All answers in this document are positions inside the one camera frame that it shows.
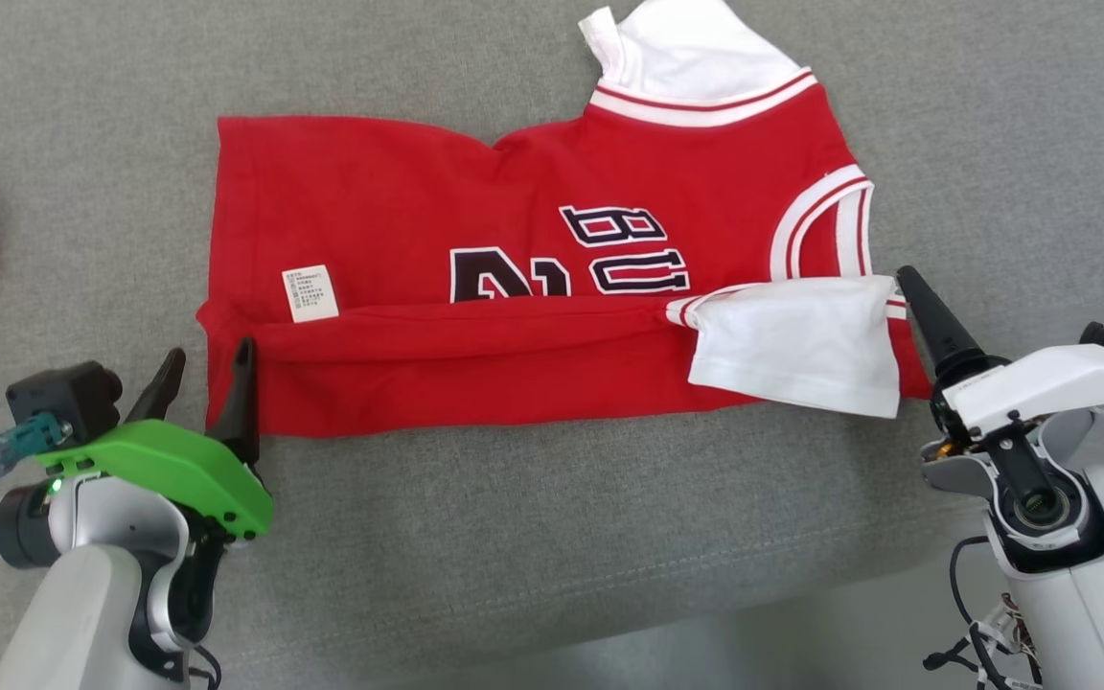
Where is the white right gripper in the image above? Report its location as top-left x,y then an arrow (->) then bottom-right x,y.
897,266 -> 1104,452

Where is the teal camera cable connector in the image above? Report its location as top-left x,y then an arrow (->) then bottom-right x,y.
0,413 -> 70,478

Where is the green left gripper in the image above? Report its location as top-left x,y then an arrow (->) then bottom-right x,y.
34,335 -> 276,543

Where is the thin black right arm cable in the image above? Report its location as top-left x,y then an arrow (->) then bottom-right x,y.
923,535 -> 1044,690

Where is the red white basketball jersey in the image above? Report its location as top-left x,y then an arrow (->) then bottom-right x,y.
195,0 -> 934,440

